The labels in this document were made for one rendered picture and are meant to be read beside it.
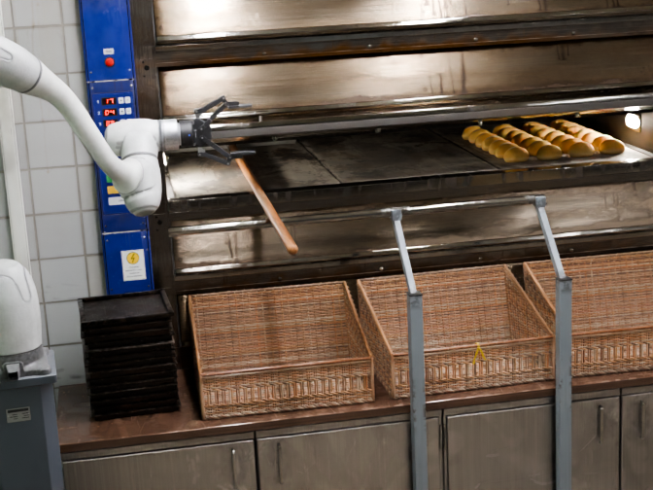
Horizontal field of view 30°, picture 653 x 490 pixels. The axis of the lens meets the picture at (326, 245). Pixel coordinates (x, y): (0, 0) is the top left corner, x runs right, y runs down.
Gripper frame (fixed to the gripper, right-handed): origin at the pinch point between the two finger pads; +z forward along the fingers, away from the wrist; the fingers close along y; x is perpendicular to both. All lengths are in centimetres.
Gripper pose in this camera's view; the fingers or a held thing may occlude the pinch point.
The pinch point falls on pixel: (249, 128)
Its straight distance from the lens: 356.5
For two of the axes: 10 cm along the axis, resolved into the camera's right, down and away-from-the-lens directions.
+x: 1.6, 2.4, -9.6
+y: 0.5, 9.7, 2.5
